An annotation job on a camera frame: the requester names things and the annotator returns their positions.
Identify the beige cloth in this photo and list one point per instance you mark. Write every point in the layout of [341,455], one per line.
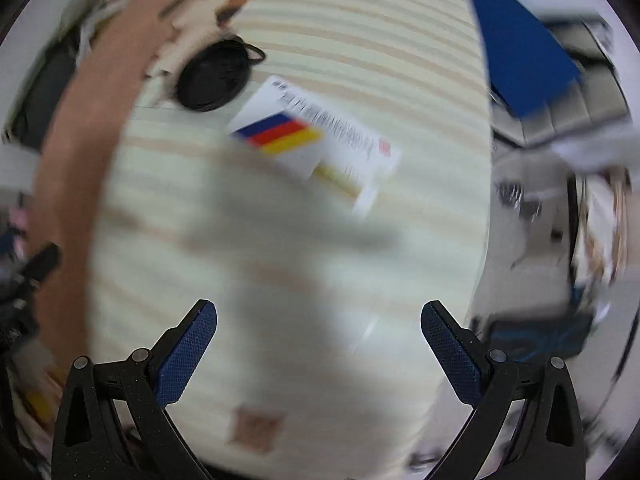
[600,220]

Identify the white box with flag stripes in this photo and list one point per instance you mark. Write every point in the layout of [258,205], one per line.
[325,145]

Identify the black round pouch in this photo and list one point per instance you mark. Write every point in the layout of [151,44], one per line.
[212,75]

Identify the brown tablecloth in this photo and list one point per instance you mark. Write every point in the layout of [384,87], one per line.
[85,150]

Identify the grey folding chair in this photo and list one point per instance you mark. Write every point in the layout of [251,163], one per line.
[45,85]

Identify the striped tablecloth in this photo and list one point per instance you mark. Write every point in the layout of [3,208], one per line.
[250,285]

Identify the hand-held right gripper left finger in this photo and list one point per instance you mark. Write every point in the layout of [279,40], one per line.
[185,355]

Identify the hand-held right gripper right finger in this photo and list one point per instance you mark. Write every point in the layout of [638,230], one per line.
[450,355]

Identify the small brown card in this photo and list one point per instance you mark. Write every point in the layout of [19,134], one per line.
[257,427]

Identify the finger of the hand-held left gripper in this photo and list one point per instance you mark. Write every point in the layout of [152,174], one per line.
[42,262]

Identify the white chair with black frame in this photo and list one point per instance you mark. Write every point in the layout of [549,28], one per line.
[575,115]

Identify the cat shaped mat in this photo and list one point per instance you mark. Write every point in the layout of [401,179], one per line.
[195,25]

